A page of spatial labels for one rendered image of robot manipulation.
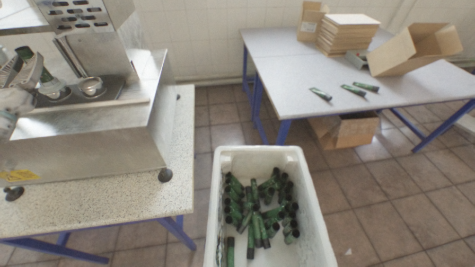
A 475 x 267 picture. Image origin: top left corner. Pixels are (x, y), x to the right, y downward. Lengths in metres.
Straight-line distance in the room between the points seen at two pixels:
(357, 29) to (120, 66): 1.49
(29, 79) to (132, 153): 0.31
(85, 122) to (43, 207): 0.39
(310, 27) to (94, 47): 1.53
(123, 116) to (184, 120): 0.37
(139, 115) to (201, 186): 1.05
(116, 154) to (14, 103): 0.26
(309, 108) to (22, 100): 1.04
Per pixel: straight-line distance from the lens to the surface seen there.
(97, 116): 0.64
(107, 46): 0.69
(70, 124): 0.67
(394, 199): 1.92
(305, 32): 1.79
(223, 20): 2.09
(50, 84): 0.75
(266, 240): 0.92
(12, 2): 1.05
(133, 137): 0.59
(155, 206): 0.71
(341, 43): 1.63
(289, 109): 0.98
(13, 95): 0.62
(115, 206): 0.77
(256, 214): 0.88
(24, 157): 0.80
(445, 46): 1.59
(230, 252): 0.91
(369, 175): 1.92
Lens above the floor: 1.38
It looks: 45 degrees down
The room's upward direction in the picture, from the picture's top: 1 degrees clockwise
